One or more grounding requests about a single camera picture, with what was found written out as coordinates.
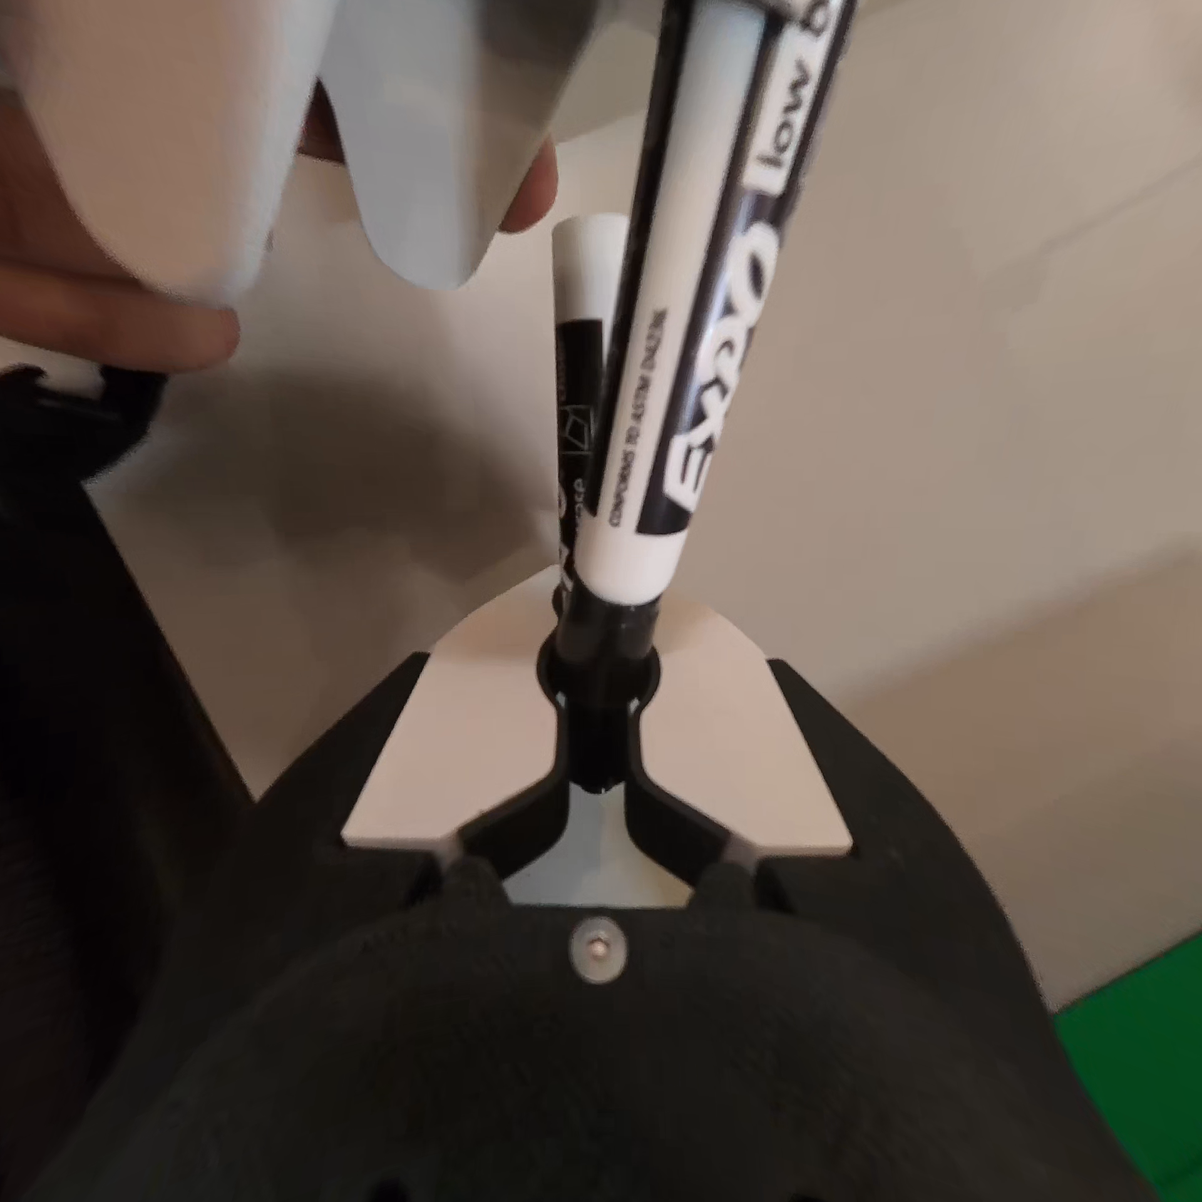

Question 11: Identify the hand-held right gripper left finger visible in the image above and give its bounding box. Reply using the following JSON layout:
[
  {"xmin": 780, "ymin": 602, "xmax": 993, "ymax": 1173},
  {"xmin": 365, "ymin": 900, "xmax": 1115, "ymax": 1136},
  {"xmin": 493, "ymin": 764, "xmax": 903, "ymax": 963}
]
[{"xmin": 342, "ymin": 572, "xmax": 571, "ymax": 861}]

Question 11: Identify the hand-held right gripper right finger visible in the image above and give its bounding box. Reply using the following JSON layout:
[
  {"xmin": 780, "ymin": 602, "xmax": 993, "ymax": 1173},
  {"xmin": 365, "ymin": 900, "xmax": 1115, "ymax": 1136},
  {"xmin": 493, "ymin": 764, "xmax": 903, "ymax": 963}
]
[{"xmin": 620, "ymin": 601, "xmax": 855, "ymax": 870}]

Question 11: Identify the black dry-erase marker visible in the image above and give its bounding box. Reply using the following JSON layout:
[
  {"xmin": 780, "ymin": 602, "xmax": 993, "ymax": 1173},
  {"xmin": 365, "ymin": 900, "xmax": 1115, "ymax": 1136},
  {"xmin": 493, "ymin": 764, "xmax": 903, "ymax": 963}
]
[
  {"xmin": 556, "ymin": 0, "xmax": 860, "ymax": 720},
  {"xmin": 550, "ymin": 215, "xmax": 633, "ymax": 794}
]

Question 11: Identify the green plastic bin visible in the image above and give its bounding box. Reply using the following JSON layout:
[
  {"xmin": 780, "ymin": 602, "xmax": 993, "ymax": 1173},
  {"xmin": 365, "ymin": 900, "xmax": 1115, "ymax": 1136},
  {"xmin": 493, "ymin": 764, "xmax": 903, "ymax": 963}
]
[{"xmin": 1052, "ymin": 930, "xmax": 1202, "ymax": 1202}]

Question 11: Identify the person's left hand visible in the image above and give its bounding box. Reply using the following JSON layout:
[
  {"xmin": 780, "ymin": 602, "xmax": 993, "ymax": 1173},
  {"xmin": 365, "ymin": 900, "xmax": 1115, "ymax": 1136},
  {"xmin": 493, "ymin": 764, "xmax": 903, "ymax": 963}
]
[{"xmin": 0, "ymin": 84, "xmax": 561, "ymax": 376}]

